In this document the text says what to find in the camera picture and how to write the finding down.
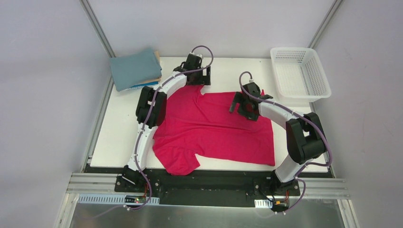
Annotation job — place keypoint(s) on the white cable duct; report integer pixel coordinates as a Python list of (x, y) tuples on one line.
[(263, 203), (131, 200)]

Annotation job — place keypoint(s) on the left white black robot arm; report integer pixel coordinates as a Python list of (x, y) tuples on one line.
[(151, 112)]

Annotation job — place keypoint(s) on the folded blue white t shirt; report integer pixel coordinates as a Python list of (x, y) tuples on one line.
[(139, 86)]

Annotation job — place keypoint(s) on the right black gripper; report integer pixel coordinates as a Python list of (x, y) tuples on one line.
[(238, 103)]

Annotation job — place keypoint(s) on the folded teal t shirt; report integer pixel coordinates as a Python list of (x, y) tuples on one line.
[(134, 69)]

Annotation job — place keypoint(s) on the aluminium corner post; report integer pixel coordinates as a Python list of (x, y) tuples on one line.
[(97, 27), (325, 23)]

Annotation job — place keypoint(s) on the right aluminium corner post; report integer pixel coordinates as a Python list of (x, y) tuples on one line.
[(325, 23)]

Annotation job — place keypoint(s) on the aluminium frame rail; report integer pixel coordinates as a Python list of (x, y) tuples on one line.
[(99, 183)]

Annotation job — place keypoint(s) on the folded beige t shirt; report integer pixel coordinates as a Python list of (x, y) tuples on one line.
[(157, 55)]

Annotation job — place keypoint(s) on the red t shirt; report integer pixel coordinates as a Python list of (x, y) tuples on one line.
[(198, 124)]

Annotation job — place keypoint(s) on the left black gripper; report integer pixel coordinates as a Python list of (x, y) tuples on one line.
[(197, 78)]

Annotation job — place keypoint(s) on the left white cable duct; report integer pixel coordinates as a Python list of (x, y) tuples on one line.
[(131, 200)]

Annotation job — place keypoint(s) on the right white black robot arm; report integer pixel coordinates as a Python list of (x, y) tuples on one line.
[(304, 134)]

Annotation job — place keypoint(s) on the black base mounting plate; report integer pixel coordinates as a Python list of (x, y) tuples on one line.
[(200, 188)]

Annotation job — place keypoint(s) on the left aluminium corner post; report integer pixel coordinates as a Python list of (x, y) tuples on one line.
[(97, 27)]

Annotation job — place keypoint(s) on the right white cable duct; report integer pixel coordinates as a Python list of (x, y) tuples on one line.
[(263, 203)]

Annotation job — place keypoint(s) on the white plastic basket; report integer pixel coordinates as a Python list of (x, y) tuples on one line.
[(299, 75)]

